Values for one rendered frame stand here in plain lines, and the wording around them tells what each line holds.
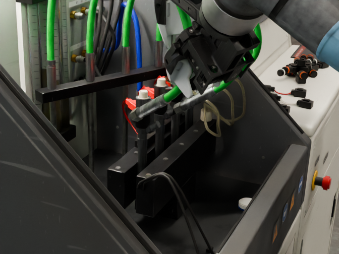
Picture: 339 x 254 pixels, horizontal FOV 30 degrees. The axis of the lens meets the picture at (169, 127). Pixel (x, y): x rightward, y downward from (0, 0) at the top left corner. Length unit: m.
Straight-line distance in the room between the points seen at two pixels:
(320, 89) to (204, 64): 0.92
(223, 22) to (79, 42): 0.76
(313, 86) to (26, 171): 1.02
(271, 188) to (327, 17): 0.60
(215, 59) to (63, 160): 0.24
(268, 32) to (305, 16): 1.22
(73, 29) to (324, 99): 0.65
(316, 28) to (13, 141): 0.44
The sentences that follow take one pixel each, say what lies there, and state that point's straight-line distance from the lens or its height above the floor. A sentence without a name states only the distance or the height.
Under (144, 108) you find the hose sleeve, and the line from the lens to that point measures 1.04.
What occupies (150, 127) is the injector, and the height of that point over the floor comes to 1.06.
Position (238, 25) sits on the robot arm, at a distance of 0.76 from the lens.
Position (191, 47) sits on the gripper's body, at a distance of 0.84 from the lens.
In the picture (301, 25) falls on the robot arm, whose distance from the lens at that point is 0.70.
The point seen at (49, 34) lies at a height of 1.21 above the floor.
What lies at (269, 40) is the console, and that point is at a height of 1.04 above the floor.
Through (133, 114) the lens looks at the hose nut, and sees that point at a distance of 1.06.
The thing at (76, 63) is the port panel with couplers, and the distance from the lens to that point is 1.49.
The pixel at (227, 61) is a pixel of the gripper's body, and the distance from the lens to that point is 0.81.
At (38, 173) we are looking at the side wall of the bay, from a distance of 0.89.
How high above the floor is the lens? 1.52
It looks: 23 degrees down
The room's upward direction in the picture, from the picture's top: 2 degrees clockwise
